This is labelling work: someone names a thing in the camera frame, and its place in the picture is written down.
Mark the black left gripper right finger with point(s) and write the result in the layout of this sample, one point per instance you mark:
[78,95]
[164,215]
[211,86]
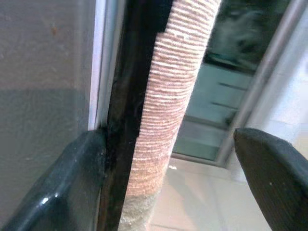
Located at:
[276,173]

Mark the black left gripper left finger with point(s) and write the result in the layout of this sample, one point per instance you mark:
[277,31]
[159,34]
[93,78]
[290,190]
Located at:
[67,183]

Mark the mini fridge door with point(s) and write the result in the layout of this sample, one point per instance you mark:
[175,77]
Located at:
[36,72]

